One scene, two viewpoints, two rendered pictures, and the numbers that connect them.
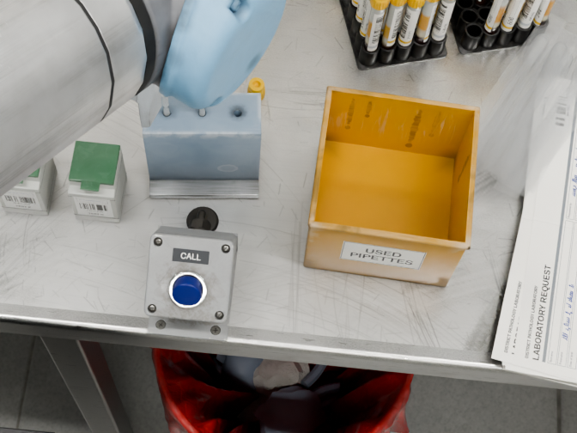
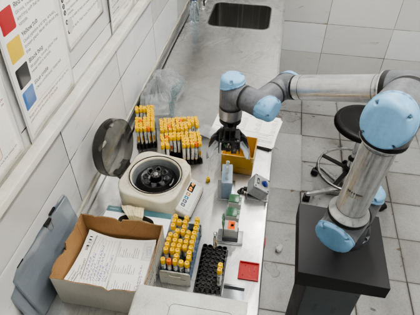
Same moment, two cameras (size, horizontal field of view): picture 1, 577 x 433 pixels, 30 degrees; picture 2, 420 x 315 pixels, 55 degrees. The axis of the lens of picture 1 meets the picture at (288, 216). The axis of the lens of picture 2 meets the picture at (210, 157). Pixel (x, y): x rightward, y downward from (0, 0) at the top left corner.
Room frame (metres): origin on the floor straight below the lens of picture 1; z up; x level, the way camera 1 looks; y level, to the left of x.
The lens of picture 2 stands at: (0.30, 1.17, 2.08)
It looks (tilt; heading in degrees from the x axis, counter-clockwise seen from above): 43 degrees down; 281
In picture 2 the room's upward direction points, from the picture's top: 1 degrees clockwise
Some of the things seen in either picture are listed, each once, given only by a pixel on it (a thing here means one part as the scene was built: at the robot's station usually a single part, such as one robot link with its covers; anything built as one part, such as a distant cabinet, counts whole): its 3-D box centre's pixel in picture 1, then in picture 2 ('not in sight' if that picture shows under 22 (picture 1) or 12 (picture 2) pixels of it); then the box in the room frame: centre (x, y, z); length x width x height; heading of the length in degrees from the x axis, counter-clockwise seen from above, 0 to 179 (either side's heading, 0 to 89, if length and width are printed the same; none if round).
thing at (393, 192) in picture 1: (388, 189); (239, 154); (0.41, -0.08, 0.93); 0.13 x 0.13 x 0.10; 89
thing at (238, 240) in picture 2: not in sight; (230, 235); (0.39, 0.31, 0.89); 0.09 x 0.05 x 0.04; 4
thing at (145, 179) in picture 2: not in sight; (156, 179); (0.70, 0.16, 0.97); 0.15 x 0.15 x 0.07
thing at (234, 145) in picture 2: not in sight; (229, 132); (0.43, 0.14, 1.23); 0.09 x 0.08 x 0.12; 99
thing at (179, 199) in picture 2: not in sight; (160, 185); (0.68, 0.16, 0.94); 0.30 x 0.24 x 0.12; 172
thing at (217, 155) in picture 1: (203, 140); (226, 182); (0.44, 0.08, 0.92); 0.10 x 0.07 x 0.10; 98
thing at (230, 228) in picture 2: not in sight; (230, 230); (0.39, 0.31, 0.92); 0.05 x 0.04 x 0.06; 4
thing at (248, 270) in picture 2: not in sight; (249, 270); (0.31, 0.43, 0.88); 0.07 x 0.07 x 0.01; 1
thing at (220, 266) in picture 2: not in sight; (211, 260); (0.43, 0.45, 0.93); 0.17 x 0.09 x 0.11; 92
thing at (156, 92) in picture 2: not in sight; (155, 96); (0.86, -0.36, 0.97); 0.26 x 0.17 x 0.19; 107
